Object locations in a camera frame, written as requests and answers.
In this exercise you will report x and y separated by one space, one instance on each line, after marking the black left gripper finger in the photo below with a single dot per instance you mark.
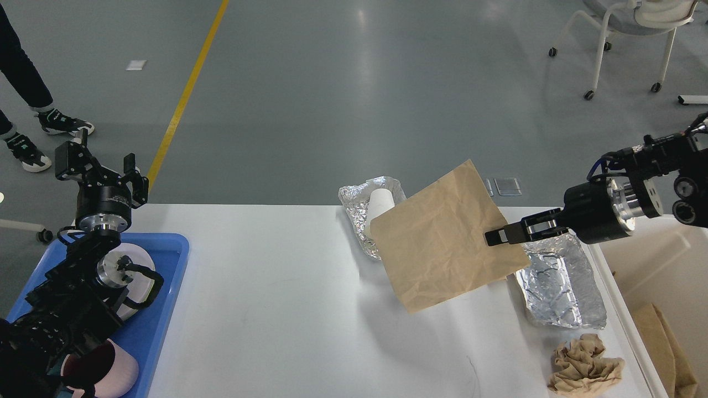
131 187
74 162

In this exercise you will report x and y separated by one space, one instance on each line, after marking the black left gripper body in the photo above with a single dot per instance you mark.
103 207

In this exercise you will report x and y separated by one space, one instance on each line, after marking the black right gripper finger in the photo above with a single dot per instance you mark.
532 228

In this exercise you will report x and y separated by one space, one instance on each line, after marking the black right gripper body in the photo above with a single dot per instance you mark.
606 210

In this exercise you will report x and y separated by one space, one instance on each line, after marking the pink plate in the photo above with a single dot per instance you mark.
140 287

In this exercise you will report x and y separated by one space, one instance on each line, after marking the brown paper bag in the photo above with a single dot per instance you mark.
433 245
666 354

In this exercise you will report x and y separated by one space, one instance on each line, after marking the aluminium foil tray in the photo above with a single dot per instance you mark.
355 200

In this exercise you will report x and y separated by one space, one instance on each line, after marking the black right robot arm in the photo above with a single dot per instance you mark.
684 153

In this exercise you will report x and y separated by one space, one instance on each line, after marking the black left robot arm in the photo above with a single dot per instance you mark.
75 309

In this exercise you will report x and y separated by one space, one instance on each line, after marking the grey floor socket plate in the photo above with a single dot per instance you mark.
508 186
489 187

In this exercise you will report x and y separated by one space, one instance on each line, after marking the crumpled foil piece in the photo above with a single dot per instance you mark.
559 287

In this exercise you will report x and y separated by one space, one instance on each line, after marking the blue plastic tray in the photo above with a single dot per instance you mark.
143 334

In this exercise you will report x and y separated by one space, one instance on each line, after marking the white plastic bin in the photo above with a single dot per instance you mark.
662 264

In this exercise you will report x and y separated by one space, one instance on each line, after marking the person with black green sneakers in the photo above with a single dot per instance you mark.
23 76

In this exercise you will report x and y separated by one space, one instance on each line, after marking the white furniture foot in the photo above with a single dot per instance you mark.
690 99

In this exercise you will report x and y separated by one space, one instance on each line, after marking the crumpled brown paper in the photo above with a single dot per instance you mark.
582 368

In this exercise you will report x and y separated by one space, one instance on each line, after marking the white paper cup lying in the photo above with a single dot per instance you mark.
380 201

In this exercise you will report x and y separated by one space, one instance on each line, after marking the pink ribbed mug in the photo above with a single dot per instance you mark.
107 371

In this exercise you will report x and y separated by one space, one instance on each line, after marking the brown paper bag in bin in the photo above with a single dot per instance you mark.
666 354

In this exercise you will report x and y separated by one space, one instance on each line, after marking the white office chair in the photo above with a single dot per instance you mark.
631 18

